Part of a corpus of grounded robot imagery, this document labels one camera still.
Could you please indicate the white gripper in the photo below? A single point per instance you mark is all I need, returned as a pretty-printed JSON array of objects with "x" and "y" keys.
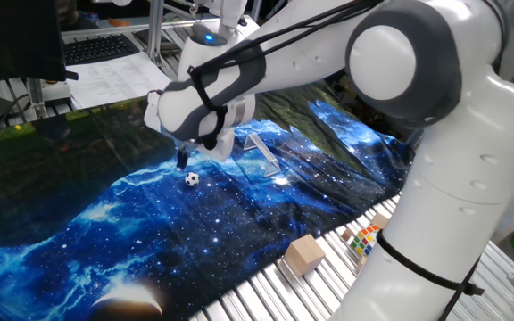
[{"x": 223, "y": 145}]

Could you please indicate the small black white soccer ball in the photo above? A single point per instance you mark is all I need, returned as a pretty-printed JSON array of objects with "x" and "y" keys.
[{"x": 192, "y": 179}]

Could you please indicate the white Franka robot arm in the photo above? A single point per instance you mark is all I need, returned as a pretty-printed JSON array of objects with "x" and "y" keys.
[{"x": 462, "y": 156}]

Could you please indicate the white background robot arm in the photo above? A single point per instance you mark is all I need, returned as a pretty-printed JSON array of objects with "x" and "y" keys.
[{"x": 232, "y": 11}]

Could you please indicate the white mini soccer goal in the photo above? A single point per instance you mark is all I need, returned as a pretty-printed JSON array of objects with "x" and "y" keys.
[{"x": 268, "y": 156}]

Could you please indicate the galaxy print cloth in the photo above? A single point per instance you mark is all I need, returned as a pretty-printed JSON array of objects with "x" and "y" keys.
[{"x": 172, "y": 232}]

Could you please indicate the white paper sheets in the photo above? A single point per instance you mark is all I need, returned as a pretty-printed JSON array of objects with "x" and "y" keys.
[{"x": 114, "y": 80}]

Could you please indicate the black phone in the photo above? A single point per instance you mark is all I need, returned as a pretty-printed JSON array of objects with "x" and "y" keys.
[{"x": 168, "y": 44}]

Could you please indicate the black keyboard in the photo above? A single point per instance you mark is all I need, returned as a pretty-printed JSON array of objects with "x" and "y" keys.
[{"x": 98, "y": 48}]

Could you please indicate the large wooden cube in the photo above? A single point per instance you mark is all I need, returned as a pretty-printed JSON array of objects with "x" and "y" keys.
[{"x": 304, "y": 254}]

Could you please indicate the small wooden block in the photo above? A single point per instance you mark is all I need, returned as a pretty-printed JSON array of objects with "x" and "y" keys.
[
  {"x": 362, "y": 264},
  {"x": 347, "y": 234}
]

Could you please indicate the Rubik's cube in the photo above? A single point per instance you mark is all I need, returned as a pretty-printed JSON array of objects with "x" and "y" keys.
[{"x": 364, "y": 241}]

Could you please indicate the medium wooden block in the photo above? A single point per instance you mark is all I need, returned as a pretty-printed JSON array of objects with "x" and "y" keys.
[{"x": 379, "y": 220}]

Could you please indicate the black monitor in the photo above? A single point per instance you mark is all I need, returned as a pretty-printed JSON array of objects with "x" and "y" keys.
[{"x": 16, "y": 35}]

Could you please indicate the aluminium frame post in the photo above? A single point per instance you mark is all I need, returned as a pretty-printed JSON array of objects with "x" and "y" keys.
[{"x": 155, "y": 31}]

